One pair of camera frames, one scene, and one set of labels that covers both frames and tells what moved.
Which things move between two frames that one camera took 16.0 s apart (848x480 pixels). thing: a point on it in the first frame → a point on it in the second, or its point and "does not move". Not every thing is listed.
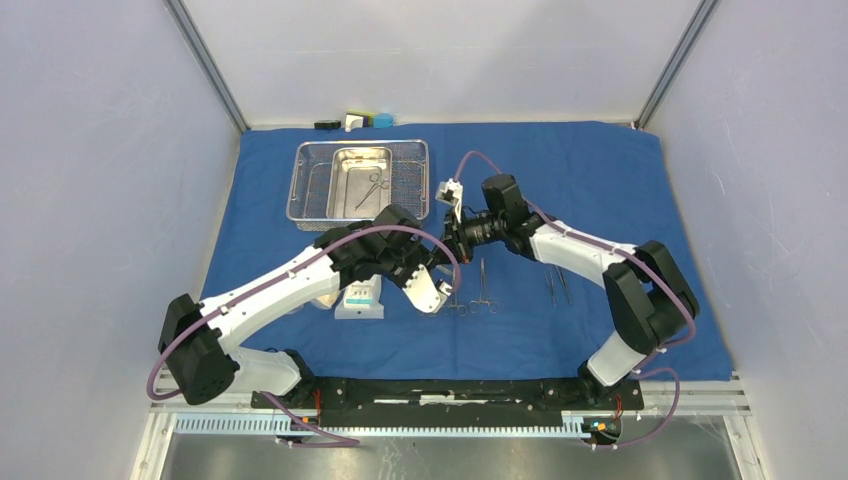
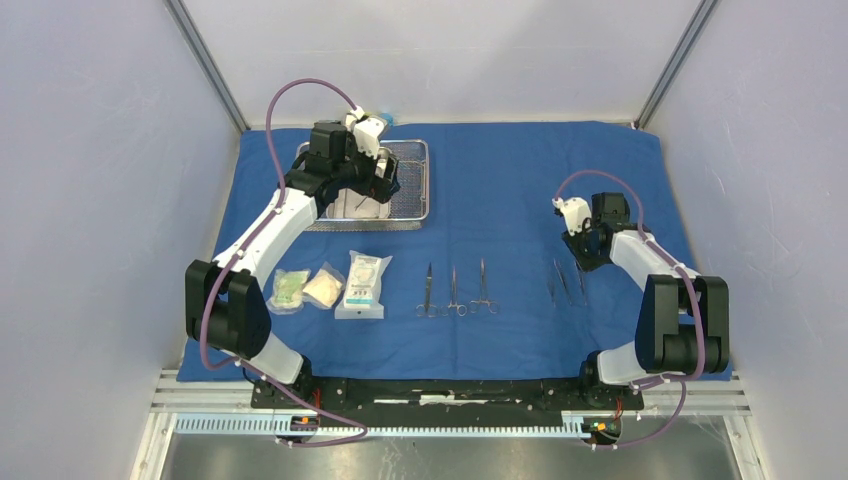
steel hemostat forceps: (493, 306) does not move
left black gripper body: (399, 264) → (357, 170)
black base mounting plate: (377, 403) does not move
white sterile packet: (362, 300) does not move
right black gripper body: (470, 233) → (580, 247)
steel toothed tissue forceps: (562, 280) does not move
